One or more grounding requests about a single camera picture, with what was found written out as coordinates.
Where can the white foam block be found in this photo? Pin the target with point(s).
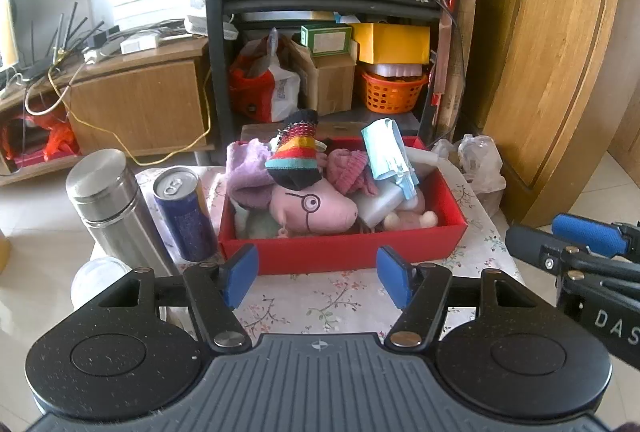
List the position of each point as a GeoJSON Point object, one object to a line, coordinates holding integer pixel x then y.
{"type": "Point", "coordinates": [372, 210]}
{"type": "Point", "coordinates": [423, 162]}

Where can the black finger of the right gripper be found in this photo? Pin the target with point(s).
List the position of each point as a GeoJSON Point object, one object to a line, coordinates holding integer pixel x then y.
{"type": "Point", "coordinates": [558, 255]}

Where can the blue drink can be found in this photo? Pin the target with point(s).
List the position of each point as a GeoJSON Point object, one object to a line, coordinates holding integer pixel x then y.
{"type": "Point", "coordinates": [179, 196]}

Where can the yellow box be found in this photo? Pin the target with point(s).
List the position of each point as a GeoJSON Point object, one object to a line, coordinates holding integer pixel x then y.
{"type": "Point", "coordinates": [383, 43]}

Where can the blue face masks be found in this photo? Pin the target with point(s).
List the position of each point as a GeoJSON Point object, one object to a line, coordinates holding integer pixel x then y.
{"type": "Point", "coordinates": [387, 155]}

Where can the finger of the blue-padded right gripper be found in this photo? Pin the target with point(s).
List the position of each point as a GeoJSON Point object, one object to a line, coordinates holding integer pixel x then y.
{"type": "Point", "coordinates": [420, 292]}

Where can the red cardboard box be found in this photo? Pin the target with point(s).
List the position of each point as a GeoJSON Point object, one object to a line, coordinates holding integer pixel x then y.
{"type": "Point", "coordinates": [353, 250]}

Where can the light green cloth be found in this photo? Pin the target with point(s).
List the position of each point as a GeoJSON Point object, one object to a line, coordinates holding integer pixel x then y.
{"type": "Point", "coordinates": [252, 223]}

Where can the glass Moccona coffee jar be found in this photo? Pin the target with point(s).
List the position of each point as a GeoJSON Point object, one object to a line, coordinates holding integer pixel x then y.
{"type": "Point", "coordinates": [95, 276]}

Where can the purple fluffy cloth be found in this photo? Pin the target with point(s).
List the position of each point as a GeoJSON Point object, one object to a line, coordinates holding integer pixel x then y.
{"type": "Point", "coordinates": [248, 182]}

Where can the pink pig plush toy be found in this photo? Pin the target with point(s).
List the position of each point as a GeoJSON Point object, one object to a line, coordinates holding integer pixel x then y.
{"type": "Point", "coordinates": [318, 210]}

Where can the rainbow striped sock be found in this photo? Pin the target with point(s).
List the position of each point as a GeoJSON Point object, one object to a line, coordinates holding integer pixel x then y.
{"type": "Point", "coordinates": [294, 163]}

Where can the clear plastic bag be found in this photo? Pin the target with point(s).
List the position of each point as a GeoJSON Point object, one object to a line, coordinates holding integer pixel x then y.
{"type": "Point", "coordinates": [478, 159]}

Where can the stainless steel thermos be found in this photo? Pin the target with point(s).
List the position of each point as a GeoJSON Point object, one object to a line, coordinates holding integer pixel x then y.
{"type": "Point", "coordinates": [109, 201]}

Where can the wooden cabinet right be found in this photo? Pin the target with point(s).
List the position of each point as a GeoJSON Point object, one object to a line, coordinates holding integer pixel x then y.
{"type": "Point", "coordinates": [532, 71]}

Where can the brown cardboard box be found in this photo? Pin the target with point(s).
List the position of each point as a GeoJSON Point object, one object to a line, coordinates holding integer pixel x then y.
{"type": "Point", "coordinates": [326, 82]}

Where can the black metal shelf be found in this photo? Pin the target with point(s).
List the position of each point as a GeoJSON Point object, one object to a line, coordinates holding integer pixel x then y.
{"type": "Point", "coordinates": [217, 10]}

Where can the pink knitted sock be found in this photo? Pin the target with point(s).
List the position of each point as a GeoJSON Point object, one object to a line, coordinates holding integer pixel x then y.
{"type": "Point", "coordinates": [349, 172]}

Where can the beige teddy bear plush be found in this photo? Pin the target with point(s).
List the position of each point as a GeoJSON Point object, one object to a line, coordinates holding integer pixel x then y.
{"type": "Point", "coordinates": [411, 215]}

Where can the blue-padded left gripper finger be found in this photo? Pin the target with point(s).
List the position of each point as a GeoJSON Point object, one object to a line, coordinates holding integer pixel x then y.
{"type": "Point", "coordinates": [214, 291]}

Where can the red and white bag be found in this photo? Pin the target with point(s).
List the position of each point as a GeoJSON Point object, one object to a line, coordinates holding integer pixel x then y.
{"type": "Point", "coordinates": [260, 88]}

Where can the green framed box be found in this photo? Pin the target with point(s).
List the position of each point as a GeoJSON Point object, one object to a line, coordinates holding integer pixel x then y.
{"type": "Point", "coordinates": [326, 39]}

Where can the orange plastic basket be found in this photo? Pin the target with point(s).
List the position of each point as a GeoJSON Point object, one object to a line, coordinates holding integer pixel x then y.
{"type": "Point", "coordinates": [388, 96]}

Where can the floral tablecloth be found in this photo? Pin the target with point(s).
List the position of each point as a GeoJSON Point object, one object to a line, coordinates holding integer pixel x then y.
{"type": "Point", "coordinates": [345, 301]}

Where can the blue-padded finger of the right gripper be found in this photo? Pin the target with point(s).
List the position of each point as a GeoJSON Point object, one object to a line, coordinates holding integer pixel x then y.
{"type": "Point", "coordinates": [610, 240]}

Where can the wooden TV cabinet left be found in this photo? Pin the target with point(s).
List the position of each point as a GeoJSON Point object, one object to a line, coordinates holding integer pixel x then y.
{"type": "Point", "coordinates": [152, 105]}

